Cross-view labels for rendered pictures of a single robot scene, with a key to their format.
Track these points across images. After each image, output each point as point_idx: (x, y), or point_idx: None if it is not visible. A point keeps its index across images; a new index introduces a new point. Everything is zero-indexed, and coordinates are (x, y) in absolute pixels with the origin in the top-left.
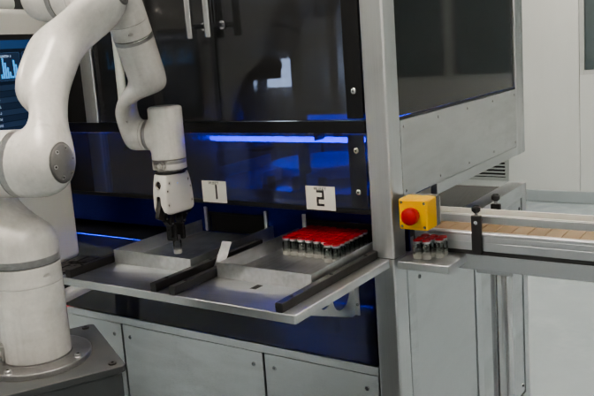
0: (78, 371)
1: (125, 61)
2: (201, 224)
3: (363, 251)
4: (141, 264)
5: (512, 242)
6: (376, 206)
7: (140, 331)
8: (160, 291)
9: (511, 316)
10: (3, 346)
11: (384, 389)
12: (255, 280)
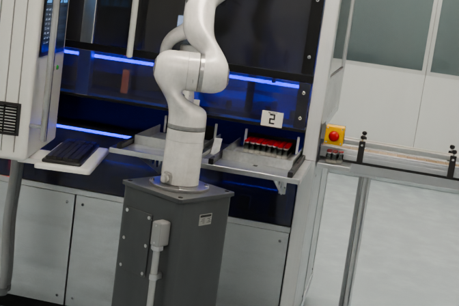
0: (214, 192)
1: None
2: (160, 127)
3: (299, 154)
4: (158, 146)
5: (380, 158)
6: (310, 128)
7: (94, 201)
8: None
9: (367, 203)
10: (171, 175)
11: (291, 241)
12: (251, 162)
